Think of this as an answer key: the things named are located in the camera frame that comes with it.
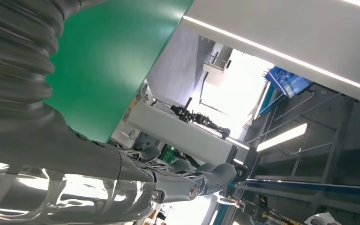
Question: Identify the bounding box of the bright ceiling light panel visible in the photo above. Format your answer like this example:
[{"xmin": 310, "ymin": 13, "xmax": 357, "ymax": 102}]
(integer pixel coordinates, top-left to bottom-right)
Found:
[{"xmin": 255, "ymin": 123, "xmax": 308, "ymax": 153}]

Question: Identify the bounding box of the grey metal rack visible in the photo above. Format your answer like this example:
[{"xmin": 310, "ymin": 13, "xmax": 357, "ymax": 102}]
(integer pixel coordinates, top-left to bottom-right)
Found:
[{"xmin": 244, "ymin": 83, "xmax": 360, "ymax": 225}]

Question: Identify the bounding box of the green table board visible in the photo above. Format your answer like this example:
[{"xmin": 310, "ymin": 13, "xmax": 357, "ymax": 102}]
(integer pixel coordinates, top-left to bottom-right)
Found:
[{"xmin": 45, "ymin": 0, "xmax": 195, "ymax": 143}]

